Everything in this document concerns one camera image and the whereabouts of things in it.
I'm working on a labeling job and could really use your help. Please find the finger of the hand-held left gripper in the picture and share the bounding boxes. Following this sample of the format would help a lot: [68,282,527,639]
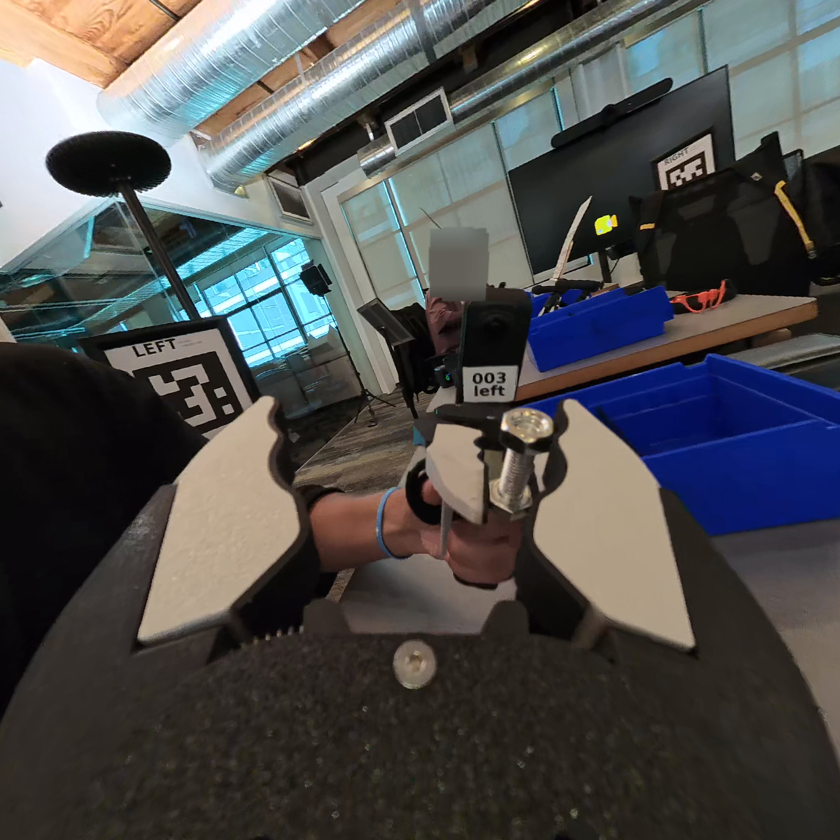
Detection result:
[425,423,490,560]
[525,449,549,513]

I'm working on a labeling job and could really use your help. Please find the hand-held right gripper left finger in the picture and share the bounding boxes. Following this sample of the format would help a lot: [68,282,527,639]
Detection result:
[136,395,320,647]

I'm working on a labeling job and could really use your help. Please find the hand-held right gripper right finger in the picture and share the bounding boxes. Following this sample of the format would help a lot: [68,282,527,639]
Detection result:
[515,399,697,652]

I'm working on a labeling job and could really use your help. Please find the silver hex bolt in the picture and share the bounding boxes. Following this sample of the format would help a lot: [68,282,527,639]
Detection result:
[489,407,555,516]

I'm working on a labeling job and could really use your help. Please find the blue plastic bin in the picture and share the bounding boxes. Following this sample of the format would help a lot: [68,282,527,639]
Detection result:
[525,285,676,371]
[525,354,840,536]

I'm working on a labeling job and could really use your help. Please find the person's left forearm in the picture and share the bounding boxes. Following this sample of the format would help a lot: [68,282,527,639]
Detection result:
[308,492,385,573]

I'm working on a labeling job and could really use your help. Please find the person's left hand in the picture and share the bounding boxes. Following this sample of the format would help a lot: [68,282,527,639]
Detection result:
[399,482,526,588]

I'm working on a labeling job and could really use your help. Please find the blue wristband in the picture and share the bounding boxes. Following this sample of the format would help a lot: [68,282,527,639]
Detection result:
[376,487,413,560]

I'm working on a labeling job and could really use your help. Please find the black music stand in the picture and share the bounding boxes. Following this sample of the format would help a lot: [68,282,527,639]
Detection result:
[357,298,421,421]

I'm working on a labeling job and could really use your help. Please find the thin white sign board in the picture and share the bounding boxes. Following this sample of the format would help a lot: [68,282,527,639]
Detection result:
[554,197,593,283]

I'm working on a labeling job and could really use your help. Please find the large black screen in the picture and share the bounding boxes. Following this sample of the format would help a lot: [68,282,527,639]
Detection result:
[508,66,735,277]

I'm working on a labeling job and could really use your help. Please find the black white marker board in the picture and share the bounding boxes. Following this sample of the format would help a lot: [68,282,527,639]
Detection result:
[79,318,260,441]
[651,131,716,191]

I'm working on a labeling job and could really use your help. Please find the black light panel tripod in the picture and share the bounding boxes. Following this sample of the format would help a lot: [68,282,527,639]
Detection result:
[301,262,395,427]

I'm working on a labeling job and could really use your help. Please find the white framed ceiling vent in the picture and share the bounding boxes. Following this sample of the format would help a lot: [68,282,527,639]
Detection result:
[384,88,454,155]

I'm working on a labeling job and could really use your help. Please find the black jacket yellow stripe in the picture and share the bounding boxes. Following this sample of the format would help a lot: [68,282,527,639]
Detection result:
[630,131,821,296]

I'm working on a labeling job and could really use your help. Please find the black floor lamp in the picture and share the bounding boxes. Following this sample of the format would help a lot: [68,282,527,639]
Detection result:
[46,131,201,322]

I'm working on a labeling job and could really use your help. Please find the orange cord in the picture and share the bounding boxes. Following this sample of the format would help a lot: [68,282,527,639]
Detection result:
[669,281,729,312]

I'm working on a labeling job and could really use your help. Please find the black conference camera bar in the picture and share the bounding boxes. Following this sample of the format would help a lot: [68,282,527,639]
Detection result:
[551,79,673,148]

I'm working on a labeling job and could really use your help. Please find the silver ventilation duct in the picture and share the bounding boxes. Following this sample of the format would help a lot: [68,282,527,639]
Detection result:
[200,0,592,191]
[357,0,723,175]
[98,0,368,142]

